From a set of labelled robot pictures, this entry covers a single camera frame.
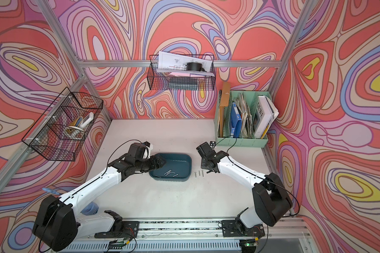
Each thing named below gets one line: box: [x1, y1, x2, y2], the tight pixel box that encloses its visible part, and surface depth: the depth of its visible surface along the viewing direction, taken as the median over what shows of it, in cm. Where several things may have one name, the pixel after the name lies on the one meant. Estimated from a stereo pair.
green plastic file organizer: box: [214, 90, 273, 148], surface depth 98 cm
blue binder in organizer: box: [230, 102, 243, 139], surface depth 98 cm
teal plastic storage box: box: [148, 152, 193, 182], surface depth 93 cm
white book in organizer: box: [254, 95, 280, 139], surface depth 93 cm
